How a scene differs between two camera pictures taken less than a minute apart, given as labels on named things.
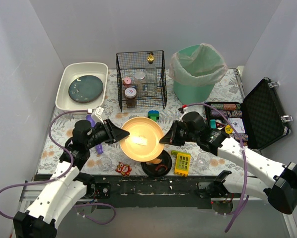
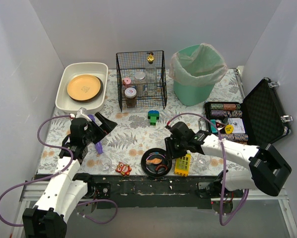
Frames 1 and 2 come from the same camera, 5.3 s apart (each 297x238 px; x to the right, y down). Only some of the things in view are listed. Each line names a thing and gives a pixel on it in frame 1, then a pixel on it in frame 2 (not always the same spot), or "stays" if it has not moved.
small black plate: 158,167 stays
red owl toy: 124,168 stays
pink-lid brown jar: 130,93 stays
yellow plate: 143,144 -> 83,87
